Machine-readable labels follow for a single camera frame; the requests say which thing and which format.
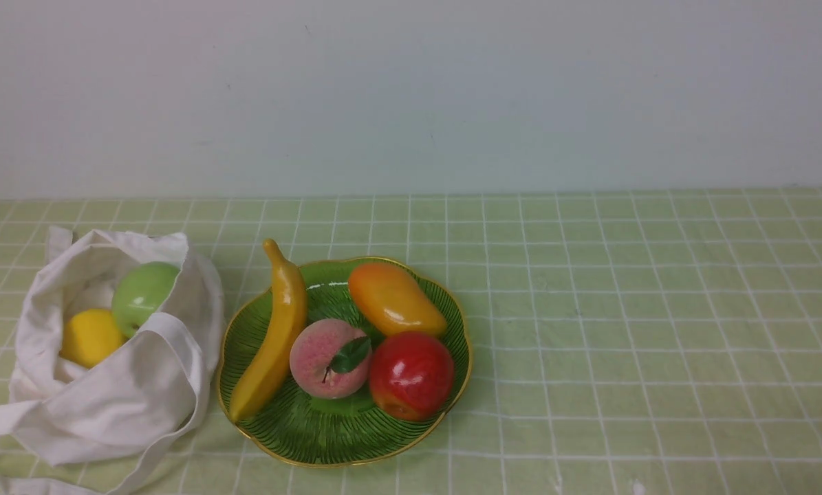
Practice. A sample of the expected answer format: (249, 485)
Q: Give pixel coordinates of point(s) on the green apple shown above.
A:
(140, 294)

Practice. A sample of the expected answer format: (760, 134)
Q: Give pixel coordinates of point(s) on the white cloth bag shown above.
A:
(144, 396)

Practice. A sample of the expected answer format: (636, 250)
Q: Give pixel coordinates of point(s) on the orange mango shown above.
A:
(392, 300)

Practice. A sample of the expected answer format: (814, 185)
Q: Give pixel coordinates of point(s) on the red apple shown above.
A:
(411, 375)

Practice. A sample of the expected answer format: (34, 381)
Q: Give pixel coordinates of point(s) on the pink peach with leaf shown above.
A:
(311, 356)

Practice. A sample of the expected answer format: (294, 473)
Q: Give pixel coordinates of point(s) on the yellow banana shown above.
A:
(270, 366)

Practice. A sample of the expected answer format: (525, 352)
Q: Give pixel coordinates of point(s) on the green glass plate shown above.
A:
(323, 434)

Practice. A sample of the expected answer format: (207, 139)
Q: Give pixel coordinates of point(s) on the green checkered tablecloth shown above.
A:
(637, 343)

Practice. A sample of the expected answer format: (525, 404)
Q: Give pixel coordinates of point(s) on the yellow lemon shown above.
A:
(91, 336)

